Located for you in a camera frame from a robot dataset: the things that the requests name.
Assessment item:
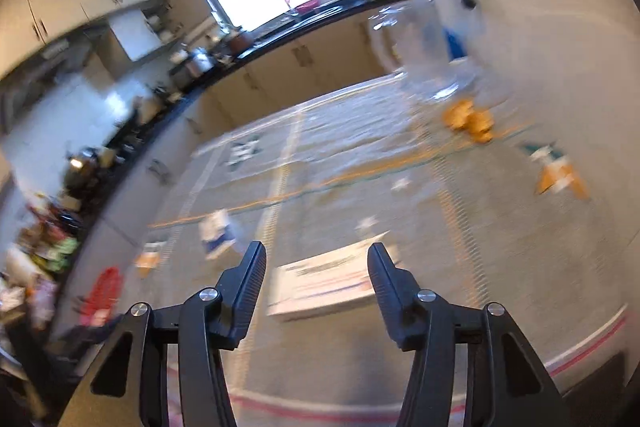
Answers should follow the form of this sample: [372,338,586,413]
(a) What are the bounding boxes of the kitchen base cabinets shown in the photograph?
[65,0,412,268]

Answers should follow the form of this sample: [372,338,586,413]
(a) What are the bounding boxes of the blue and white packet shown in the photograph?
[197,208,237,260]

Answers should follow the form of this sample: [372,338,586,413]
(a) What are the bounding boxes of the red plastic mesh basket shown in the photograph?
[76,267,124,334]

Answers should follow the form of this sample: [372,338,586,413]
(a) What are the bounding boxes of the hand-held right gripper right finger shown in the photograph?
[367,243,566,427]

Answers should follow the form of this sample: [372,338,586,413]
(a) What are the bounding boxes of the brown pot with lid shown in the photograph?
[226,28,255,54]

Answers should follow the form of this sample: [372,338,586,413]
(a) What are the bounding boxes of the green cloth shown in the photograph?
[41,238,80,274]

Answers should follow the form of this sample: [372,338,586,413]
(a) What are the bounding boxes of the silver rice cooker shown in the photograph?
[169,51,217,92]

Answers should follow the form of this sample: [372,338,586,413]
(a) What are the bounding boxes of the blue plastic bag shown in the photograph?
[444,29,469,62]

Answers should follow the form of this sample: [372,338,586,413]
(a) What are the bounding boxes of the white cardboard box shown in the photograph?
[265,241,401,322]

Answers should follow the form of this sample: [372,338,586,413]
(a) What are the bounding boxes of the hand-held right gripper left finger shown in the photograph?
[59,241,267,427]

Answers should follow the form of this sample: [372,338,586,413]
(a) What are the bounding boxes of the grey printed tablecloth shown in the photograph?
[127,74,632,427]

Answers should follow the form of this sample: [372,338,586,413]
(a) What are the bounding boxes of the wok with metal lid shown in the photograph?
[62,146,108,190]

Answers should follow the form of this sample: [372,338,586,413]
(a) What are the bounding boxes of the small orange packet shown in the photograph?
[134,241,166,279]

